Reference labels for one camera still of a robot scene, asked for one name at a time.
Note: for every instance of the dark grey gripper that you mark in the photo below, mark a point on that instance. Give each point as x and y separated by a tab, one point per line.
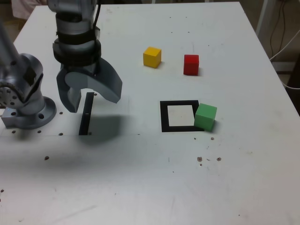
82	69

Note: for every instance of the yellow cube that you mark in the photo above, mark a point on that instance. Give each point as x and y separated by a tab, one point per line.
152	58

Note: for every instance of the red cube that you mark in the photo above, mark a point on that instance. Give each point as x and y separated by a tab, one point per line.
191	66

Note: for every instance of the green cube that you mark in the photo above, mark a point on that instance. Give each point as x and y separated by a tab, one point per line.
205	117

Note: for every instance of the black tape square outline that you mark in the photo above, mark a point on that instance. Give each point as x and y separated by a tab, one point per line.
164	117

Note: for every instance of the black tape strip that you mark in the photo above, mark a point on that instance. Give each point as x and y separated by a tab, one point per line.
86	112

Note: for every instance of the white metal post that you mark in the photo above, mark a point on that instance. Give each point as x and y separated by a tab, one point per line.
263	16

